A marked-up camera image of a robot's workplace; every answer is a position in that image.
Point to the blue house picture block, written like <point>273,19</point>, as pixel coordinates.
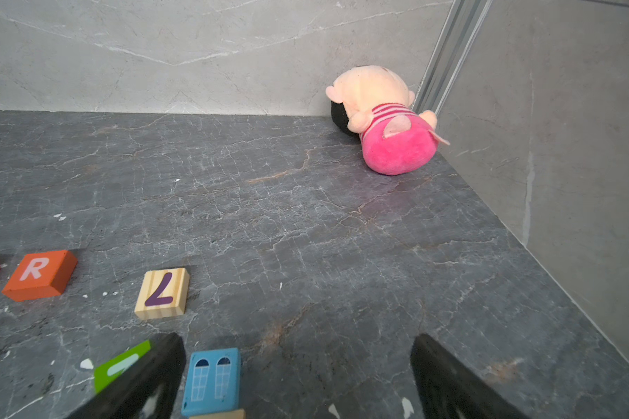
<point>212,382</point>

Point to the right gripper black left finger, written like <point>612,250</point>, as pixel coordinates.
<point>147,389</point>

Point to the wooden Z letter block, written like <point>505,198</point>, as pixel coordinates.
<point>163,294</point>

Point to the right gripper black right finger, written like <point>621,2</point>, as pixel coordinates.
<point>448,389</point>

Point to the green right letter block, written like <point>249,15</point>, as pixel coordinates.
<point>111,370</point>

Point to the pink plush doll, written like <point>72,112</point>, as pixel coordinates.
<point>376,104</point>

